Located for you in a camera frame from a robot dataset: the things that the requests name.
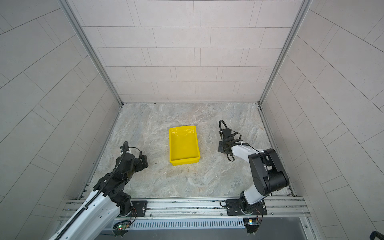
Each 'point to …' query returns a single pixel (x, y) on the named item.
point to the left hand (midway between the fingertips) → (144, 156)
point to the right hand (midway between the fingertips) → (223, 147)
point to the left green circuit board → (121, 225)
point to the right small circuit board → (250, 221)
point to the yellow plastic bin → (183, 145)
